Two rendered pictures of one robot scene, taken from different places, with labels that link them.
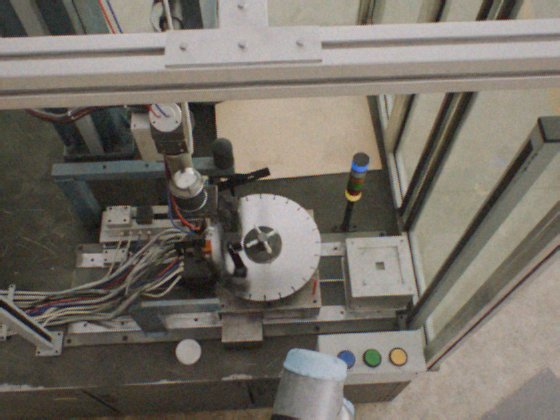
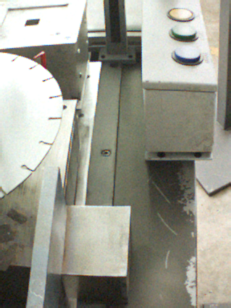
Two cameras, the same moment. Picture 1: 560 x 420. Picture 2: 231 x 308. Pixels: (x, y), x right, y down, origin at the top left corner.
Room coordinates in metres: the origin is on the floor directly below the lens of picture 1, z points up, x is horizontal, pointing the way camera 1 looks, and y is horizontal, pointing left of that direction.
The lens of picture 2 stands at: (0.37, 0.53, 1.37)
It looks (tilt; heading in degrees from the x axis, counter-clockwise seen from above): 44 degrees down; 279
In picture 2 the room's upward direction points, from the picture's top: 4 degrees counter-clockwise
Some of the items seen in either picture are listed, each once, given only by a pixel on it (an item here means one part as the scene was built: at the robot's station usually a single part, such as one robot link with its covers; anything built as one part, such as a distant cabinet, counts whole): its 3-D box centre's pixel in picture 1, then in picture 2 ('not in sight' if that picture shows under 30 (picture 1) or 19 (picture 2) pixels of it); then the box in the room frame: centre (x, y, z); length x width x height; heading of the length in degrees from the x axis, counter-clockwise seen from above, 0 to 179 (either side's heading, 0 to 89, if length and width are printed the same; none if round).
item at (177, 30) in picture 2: (372, 358); (184, 34); (0.36, -0.25, 0.90); 0.04 x 0.04 x 0.02
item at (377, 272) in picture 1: (376, 275); (35, 54); (0.62, -0.29, 0.82); 0.18 x 0.18 x 0.15; 3
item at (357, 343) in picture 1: (367, 359); (176, 69); (0.37, -0.25, 0.82); 0.28 x 0.11 x 0.15; 93
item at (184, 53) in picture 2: (346, 359); (187, 56); (0.35, -0.18, 0.90); 0.04 x 0.04 x 0.02
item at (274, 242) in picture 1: (262, 243); not in sight; (0.66, 0.05, 0.96); 0.11 x 0.11 x 0.03
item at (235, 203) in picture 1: (231, 218); not in sight; (0.63, 0.12, 1.17); 0.06 x 0.05 x 0.20; 84
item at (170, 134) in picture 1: (178, 93); not in sight; (0.79, 0.22, 1.45); 0.35 x 0.07 x 0.28; 3
